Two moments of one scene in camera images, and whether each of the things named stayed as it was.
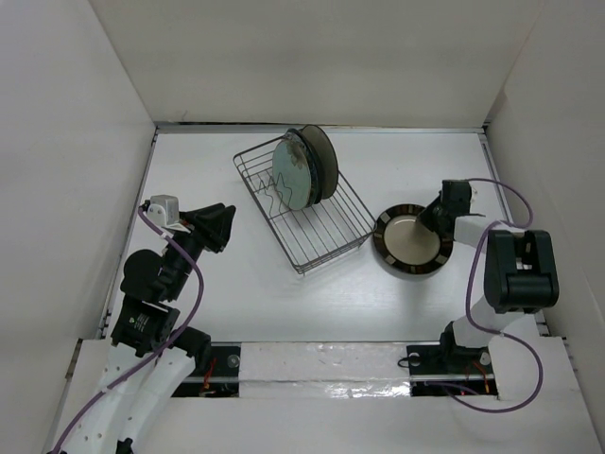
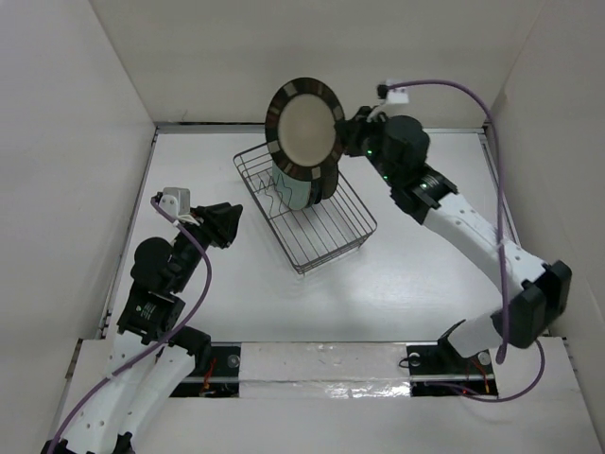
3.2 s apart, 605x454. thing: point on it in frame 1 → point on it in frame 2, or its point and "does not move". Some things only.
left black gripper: x=210 y=224 does not move
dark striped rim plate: x=405 y=246 → x=304 y=127
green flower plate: x=291 y=173 does not move
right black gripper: x=425 y=216 → x=354 y=130
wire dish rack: x=313 y=236 does not move
